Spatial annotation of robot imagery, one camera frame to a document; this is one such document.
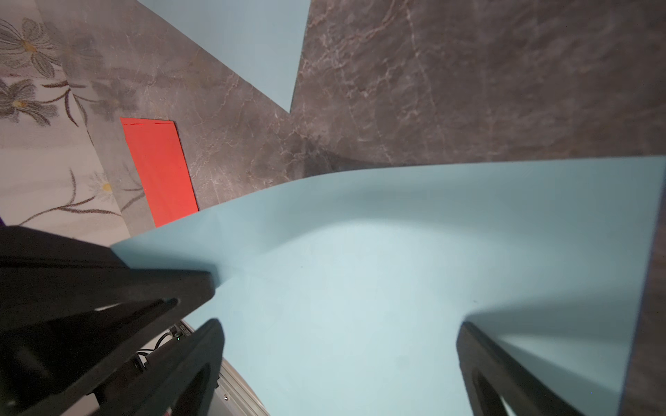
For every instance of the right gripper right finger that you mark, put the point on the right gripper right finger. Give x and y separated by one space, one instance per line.
496 383

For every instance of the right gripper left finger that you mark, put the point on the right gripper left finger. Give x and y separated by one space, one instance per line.
184 382

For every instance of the light blue paper top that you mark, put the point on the light blue paper top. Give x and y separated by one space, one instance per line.
343 294

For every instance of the light blue paper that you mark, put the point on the light blue paper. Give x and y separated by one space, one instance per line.
261 40
343 294

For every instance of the red paper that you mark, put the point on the red paper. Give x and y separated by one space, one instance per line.
160 162

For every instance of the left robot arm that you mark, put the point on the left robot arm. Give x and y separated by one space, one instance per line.
73 314

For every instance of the aluminium front rail frame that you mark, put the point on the aluminium front rail frame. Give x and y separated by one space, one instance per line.
233 396

